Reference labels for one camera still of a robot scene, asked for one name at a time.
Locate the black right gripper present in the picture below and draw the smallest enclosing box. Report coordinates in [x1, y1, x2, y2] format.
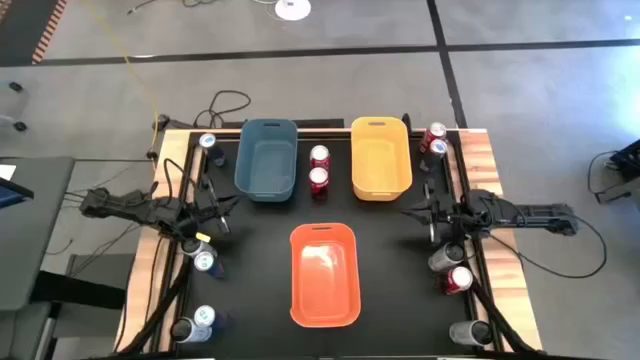
[401, 180, 465, 244]

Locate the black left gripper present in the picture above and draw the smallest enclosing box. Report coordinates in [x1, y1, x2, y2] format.
[192, 180, 241, 235]

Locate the blue soda can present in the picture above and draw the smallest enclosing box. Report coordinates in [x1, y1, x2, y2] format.
[193, 304, 232, 331]
[198, 132, 227, 168]
[193, 251, 226, 280]
[418, 138, 450, 174]

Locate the yellow plastic bin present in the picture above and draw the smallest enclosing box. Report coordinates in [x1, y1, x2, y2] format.
[350, 116, 414, 202]

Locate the red cola can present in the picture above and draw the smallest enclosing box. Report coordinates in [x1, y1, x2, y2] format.
[419, 121, 448, 154]
[438, 265, 474, 296]
[309, 144, 332, 171]
[308, 166, 330, 201]

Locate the orange plastic bin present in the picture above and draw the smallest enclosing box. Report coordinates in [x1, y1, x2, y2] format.
[289, 222, 362, 329]

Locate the tall silver can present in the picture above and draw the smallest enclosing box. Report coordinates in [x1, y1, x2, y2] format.
[180, 237, 217, 259]
[448, 319, 494, 348]
[427, 242, 466, 273]
[169, 316, 214, 345]

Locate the blue plastic bin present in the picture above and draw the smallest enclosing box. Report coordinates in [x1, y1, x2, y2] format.
[233, 118, 300, 203]

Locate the black flat panel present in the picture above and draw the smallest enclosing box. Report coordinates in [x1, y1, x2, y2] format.
[29, 269, 127, 311]

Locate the grey desk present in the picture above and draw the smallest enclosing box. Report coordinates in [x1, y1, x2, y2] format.
[0, 156, 76, 312]

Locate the white round floor disc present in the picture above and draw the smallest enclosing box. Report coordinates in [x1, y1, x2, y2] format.
[274, 0, 312, 22]

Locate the black equipment box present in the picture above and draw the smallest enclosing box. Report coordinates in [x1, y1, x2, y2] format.
[594, 138, 640, 205]

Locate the office chair with black casters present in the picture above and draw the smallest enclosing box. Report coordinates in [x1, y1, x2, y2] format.
[0, 79, 29, 134]

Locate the black orange striped floor mat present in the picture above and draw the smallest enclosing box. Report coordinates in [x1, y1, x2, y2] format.
[0, 0, 69, 66]

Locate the black looped floor cable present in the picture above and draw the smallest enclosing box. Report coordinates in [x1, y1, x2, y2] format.
[192, 89, 252, 129]

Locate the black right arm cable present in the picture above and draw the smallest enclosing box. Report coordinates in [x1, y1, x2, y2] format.
[487, 212, 609, 280]

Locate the yellow cable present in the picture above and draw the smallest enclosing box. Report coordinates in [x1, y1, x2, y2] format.
[82, 0, 160, 151]

